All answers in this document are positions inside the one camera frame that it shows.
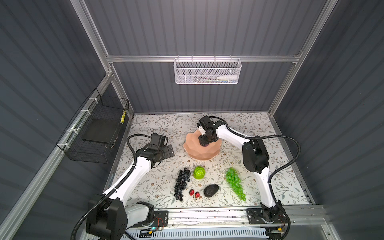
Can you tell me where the pink faceted fruit bowl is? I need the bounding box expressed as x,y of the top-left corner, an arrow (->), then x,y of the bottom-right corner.
183,131 -> 222,161

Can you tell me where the dark purple grape bunch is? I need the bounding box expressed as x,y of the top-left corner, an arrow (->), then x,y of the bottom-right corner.
174,168 -> 191,202

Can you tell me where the bright green round fruit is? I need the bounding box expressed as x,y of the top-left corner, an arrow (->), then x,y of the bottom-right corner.
193,166 -> 206,180

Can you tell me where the red cherry pair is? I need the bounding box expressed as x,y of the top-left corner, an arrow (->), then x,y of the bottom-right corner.
189,189 -> 201,200

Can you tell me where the green grape bunch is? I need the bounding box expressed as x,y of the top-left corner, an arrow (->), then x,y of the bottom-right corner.
225,168 -> 246,202

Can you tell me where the dark avocado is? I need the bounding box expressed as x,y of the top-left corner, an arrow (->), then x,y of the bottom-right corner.
203,184 -> 220,198

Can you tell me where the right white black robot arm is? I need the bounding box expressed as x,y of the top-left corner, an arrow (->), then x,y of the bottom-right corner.
197,116 -> 281,223

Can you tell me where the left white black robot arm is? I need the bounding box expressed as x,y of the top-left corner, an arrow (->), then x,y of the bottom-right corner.
83,133 -> 175,240

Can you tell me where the yellow tag on basket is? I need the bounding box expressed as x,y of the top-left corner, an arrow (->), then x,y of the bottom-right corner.
120,110 -> 126,125

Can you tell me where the white marker in basket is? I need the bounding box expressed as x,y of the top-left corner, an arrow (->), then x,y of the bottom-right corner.
216,75 -> 238,81

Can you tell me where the floral table mat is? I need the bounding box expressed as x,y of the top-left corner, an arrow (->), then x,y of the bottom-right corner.
126,113 -> 310,209

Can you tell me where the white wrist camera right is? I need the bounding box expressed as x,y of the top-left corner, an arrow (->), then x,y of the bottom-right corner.
197,124 -> 206,136

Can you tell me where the left black corrugated cable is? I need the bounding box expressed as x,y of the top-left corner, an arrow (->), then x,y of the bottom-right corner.
70,133 -> 154,240

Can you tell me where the black corrugated cable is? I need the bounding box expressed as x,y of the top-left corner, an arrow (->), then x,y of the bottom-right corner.
70,133 -> 154,240
206,115 -> 301,240

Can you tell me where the white wire mesh basket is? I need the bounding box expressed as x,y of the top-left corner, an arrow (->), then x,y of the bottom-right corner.
173,57 -> 242,85

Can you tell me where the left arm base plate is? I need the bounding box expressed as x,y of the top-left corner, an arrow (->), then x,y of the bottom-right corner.
132,211 -> 169,228

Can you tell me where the black wire basket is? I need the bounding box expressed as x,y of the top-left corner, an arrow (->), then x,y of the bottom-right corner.
57,90 -> 130,164

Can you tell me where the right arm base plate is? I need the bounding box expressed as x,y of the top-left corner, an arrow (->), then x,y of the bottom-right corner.
246,208 -> 290,226

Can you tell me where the right black corrugated cable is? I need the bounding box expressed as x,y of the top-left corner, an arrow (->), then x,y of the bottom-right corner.
206,115 -> 301,240

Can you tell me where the aluminium front rail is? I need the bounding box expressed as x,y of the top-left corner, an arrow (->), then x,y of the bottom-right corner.
151,205 -> 329,228

